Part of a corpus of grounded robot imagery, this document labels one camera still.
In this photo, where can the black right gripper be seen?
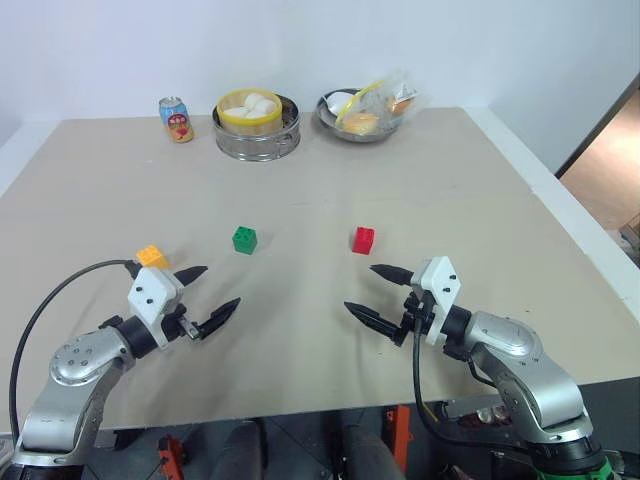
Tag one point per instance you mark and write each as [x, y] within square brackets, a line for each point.
[414, 315]

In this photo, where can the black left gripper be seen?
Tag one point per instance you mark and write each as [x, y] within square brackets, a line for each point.
[175, 325]

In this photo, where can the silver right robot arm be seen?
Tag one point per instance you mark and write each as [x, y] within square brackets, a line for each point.
[525, 360]

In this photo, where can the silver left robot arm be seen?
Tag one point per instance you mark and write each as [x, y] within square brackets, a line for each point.
[75, 365]

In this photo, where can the red toy block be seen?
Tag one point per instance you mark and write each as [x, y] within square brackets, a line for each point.
[363, 241]

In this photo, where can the green toy block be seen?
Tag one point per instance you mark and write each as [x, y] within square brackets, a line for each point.
[245, 241]

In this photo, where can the yellow toy block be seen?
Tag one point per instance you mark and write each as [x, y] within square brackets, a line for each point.
[150, 256]

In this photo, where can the tan table cover sheet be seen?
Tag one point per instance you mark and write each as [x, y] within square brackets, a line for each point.
[310, 325]

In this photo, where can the orange clamp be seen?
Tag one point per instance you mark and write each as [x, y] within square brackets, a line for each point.
[399, 435]
[172, 457]

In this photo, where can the dark rounded shape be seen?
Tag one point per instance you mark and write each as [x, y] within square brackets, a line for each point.
[370, 445]
[242, 450]

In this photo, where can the steel steamer pot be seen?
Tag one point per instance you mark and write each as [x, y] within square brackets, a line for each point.
[257, 145]

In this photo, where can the golden bread roll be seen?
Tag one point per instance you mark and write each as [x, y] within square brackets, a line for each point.
[400, 106]
[361, 123]

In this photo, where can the orange drink can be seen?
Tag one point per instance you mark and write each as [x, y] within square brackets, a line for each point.
[177, 122]

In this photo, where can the yellow steamer basket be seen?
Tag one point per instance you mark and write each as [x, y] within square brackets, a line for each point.
[250, 125]

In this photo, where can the steel bowl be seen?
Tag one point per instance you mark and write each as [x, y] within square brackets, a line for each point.
[330, 122]

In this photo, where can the white steamed bun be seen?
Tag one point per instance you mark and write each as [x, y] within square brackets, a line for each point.
[262, 105]
[235, 107]

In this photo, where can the clear plastic bag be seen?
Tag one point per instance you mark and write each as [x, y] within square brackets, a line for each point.
[380, 100]

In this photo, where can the white item in bowl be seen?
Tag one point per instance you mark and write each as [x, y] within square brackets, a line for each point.
[337, 102]

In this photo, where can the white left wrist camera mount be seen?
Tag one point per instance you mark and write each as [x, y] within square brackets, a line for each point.
[150, 295]

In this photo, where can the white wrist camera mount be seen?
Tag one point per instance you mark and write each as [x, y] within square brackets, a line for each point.
[150, 295]
[442, 285]

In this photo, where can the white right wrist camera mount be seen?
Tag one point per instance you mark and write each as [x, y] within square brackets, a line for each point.
[442, 285]

